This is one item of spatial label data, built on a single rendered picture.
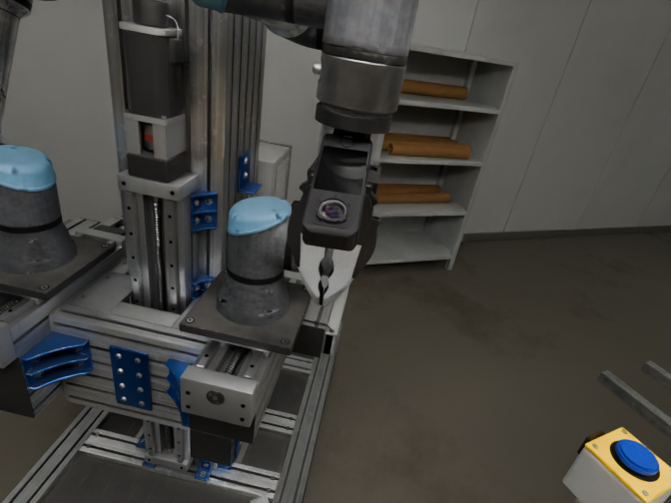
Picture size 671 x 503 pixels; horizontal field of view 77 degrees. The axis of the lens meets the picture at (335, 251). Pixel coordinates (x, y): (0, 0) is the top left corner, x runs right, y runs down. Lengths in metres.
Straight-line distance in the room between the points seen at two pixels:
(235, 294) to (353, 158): 0.52
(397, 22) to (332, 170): 0.12
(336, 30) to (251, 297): 0.57
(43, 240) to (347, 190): 0.80
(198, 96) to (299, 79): 1.97
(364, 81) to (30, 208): 0.79
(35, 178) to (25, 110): 1.88
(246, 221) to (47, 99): 2.17
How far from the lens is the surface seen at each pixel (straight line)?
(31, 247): 1.06
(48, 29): 2.78
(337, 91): 0.37
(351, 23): 0.37
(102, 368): 1.12
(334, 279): 0.44
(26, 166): 1.01
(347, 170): 0.36
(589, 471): 0.59
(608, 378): 1.42
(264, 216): 0.76
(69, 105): 2.83
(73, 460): 1.76
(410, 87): 2.97
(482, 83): 3.35
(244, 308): 0.84
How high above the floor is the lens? 1.58
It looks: 28 degrees down
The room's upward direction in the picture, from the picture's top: 10 degrees clockwise
